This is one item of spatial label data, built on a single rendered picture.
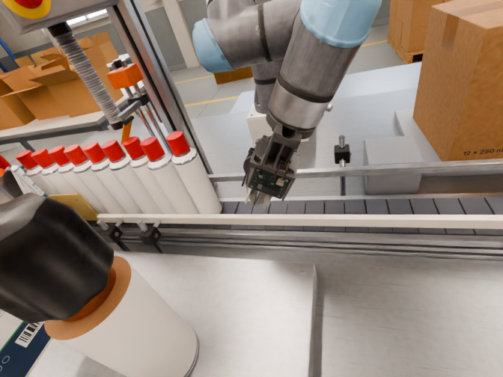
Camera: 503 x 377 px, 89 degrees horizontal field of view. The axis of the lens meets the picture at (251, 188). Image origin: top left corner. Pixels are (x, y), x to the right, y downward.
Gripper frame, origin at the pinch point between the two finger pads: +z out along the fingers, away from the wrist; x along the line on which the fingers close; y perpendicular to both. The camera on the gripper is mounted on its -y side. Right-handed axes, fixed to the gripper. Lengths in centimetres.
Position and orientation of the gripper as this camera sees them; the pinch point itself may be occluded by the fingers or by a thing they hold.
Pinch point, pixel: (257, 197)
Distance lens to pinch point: 51.2
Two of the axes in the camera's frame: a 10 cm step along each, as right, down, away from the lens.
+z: -2.6, 6.6, 7.1
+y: -2.2, 6.7, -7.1
